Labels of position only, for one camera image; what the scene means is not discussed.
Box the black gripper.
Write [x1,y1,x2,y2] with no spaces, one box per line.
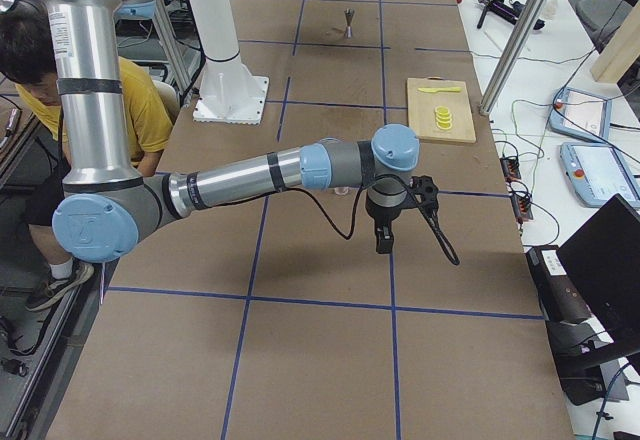
[366,174,439,254]

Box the steel double jigger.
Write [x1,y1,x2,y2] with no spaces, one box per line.
[344,8,355,39]

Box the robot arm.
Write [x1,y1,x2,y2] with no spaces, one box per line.
[40,0,446,263]

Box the wooden cutting board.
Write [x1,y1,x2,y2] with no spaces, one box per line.
[406,78,476,144]

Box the black power strip near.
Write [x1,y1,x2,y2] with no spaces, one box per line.
[510,191,533,224]

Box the black power strip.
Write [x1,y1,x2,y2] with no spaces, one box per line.
[510,191,533,224]
[500,156,521,182]

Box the black power strip far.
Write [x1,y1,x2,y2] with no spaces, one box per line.
[500,156,521,182]

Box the yellow plastic knife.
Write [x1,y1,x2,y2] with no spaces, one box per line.
[416,86,462,94]

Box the black box device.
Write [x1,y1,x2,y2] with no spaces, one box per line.
[526,245,591,325]

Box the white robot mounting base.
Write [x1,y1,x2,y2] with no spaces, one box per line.
[189,0,269,125]

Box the black monitor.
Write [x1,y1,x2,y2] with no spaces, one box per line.
[557,194,639,340]

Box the black monitor stand base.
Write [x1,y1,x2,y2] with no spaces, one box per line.
[546,321,639,406]

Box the teach pendant near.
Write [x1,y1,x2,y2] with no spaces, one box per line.
[560,142,639,210]

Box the teach pendant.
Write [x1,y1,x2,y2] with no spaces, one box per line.
[549,87,612,142]
[560,142,639,210]

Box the teach pendant far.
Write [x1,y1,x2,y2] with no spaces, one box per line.
[549,87,612,142]

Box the person in yellow shirt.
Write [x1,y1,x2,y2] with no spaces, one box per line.
[0,0,175,312]

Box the aluminium frame post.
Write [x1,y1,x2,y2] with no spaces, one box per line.
[479,0,546,116]

